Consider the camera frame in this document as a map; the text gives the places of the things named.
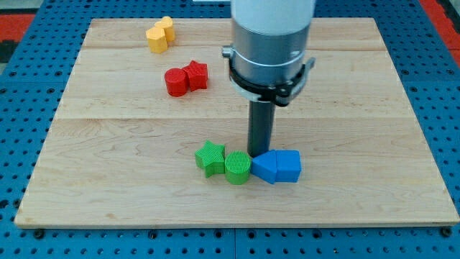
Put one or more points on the light wooden board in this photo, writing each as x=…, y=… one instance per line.
x=120, y=152

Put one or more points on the red circle block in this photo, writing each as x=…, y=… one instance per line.
x=176, y=81

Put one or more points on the yellow heart block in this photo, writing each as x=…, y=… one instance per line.
x=166, y=23

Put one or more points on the green circle block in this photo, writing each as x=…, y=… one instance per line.
x=237, y=167

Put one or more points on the yellow hexagon block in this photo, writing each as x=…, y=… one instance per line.
x=156, y=40

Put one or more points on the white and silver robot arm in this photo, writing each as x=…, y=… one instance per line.
x=267, y=63

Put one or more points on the red star block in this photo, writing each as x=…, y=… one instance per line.
x=197, y=75

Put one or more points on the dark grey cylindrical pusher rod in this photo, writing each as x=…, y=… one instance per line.
x=261, y=117

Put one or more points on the green star block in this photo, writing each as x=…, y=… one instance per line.
x=211, y=158

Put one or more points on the blue triangle block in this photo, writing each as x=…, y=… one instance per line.
x=264, y=166

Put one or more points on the blue pentagon block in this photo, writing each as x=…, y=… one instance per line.
x=288, y=165

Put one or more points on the black clamp mount ring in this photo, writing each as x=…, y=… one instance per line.
x=276, y=84

